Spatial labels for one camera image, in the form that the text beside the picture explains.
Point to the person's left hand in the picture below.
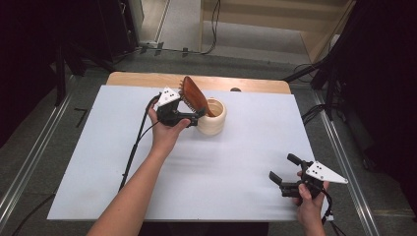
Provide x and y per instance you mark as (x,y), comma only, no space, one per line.
(164,136)

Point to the dark round table grommet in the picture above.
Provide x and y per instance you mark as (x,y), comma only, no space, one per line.
(235,89)

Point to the black metal stand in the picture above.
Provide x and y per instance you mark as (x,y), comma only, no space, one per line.
(331,82)
(60,82)

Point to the white table board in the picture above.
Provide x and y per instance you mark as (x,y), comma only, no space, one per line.
(229,164)

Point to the person's right hand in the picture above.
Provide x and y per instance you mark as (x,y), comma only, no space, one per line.
(309,209)

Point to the wooden paddle hairbrush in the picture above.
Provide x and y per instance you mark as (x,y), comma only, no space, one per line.
(193,93)

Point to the light wooden frame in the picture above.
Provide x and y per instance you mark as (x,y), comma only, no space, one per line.
(314,42)

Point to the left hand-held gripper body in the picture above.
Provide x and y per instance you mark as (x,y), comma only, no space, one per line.
(168,96)

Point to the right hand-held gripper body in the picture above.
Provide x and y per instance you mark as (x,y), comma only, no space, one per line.
(324,173)

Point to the cream ribbed cup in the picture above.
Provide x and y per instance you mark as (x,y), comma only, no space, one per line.
(213,126)

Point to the metal floor rail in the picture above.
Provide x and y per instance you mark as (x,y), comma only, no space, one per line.
(341,154)
(32,157)

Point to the dark cabinet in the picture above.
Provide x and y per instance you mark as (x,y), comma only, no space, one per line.
(114,29)

